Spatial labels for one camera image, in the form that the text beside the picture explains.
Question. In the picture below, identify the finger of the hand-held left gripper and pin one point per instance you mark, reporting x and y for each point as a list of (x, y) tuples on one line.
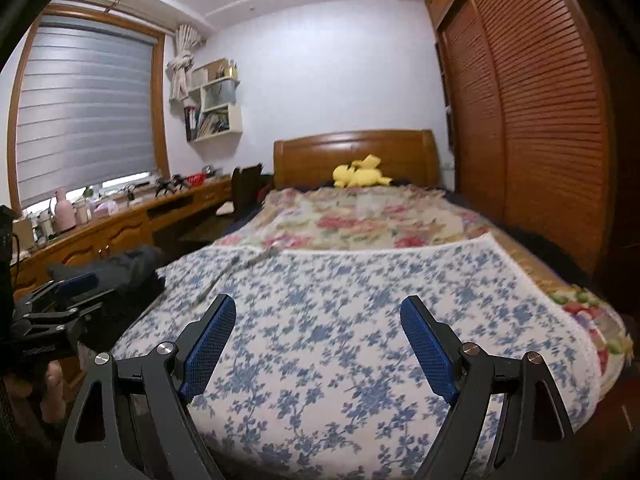
[(75, 284), (60, 317)]

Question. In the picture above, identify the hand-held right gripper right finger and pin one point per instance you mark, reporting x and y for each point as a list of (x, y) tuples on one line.
[(430, 350)]

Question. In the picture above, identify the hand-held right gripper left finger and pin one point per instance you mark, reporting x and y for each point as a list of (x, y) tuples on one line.
[(210, 347)]

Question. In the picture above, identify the black jacket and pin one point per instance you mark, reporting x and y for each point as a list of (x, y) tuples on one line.
[(130, 267)]

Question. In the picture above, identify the person's left hand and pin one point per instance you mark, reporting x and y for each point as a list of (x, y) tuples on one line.
[(52, 390)]

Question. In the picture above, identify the wooden desk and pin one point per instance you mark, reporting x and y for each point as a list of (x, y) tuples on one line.
[(125, 230)]

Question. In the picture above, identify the white bottle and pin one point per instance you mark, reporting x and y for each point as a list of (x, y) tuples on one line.
[(83, 210)]

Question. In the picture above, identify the pink bottle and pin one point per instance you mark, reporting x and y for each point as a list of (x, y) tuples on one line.
[(63, 210)]

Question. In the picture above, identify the pink tissue box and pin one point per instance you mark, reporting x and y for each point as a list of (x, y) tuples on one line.
[(106, 207)]

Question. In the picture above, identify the blue floral blanket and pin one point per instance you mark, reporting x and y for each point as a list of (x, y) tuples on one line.
[(350, 310)]

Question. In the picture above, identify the red floral blanket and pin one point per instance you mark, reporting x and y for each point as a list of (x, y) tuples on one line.
[(360, 215)]

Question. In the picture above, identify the red basket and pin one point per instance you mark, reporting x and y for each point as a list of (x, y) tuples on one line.
[(197, 178)]

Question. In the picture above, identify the dark wooden chair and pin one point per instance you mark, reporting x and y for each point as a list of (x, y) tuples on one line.
[(247, 185)]

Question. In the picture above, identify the grey window blind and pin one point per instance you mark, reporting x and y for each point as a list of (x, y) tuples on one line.
[(85, 110)]

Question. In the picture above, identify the yellow plush toy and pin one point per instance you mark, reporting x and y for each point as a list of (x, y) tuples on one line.
[(362, 172)]

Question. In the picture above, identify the wooden bed headboard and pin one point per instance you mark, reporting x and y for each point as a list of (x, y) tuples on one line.
[(310, 160)]

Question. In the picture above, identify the tied beige curtain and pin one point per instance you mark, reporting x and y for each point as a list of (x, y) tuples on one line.
[(182, 70)]

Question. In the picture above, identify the wooden louvred wardrobe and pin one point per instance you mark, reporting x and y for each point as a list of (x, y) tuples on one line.
[(540, 110)]

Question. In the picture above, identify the white wall shelf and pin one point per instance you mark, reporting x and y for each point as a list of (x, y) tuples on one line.
[(215, 120)]

